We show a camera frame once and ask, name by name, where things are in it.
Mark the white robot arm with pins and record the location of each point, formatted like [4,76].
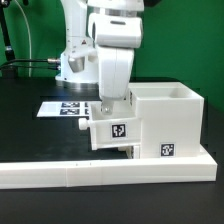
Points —
[101,36]

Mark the black camera stand pole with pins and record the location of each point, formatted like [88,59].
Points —
[8,71]

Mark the white L-shaped border fence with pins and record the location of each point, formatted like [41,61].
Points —
[107,172]

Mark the white front drawer box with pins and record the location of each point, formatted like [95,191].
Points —
[132,152]

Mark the white drawer box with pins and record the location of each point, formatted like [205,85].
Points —
[120,129]
[132,152]

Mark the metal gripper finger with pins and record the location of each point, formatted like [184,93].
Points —
[107,106]

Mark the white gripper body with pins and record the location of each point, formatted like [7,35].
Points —
[115,66]

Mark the white marker tag sheet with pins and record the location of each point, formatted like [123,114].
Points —
[64,109]

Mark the white drawer cabinet frame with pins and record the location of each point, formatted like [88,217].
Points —
[171,119]

